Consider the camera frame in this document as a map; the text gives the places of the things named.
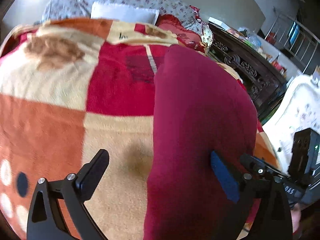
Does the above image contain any dark red fleece garment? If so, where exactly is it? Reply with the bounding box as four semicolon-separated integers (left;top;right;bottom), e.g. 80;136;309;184
144;45;258;239

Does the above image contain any right hand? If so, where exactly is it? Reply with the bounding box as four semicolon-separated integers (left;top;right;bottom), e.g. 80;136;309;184
290;203;301;233

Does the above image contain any dark carved wooden headboard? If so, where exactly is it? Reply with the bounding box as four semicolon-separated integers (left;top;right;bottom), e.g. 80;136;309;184
209;23;287;124

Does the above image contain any metal rack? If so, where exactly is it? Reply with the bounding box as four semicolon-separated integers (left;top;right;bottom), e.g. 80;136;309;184
265;7;319;74

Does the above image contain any red orange cream blanket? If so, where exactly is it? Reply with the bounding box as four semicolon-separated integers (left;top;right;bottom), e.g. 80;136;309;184
0;17;281;240

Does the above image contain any red embroidered pillow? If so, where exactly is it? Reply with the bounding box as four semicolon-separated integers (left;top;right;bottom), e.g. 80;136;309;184
156;14;208;54

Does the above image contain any floral quilt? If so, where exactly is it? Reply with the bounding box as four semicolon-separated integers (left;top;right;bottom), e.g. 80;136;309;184
42;0;213;46

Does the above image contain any white pillow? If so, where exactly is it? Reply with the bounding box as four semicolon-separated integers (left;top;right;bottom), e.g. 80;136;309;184
91;2;159;25

